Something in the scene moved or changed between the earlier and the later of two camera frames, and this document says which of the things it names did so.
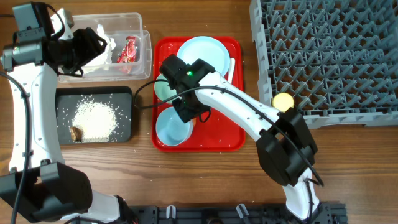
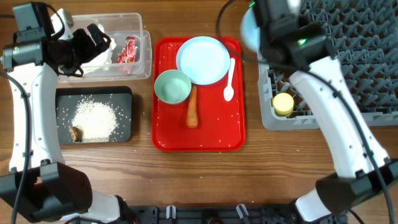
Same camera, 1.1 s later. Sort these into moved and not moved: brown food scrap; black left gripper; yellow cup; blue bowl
Moved: blue bowl
Not moved: black left gripper; yellow cup; brown food scrap
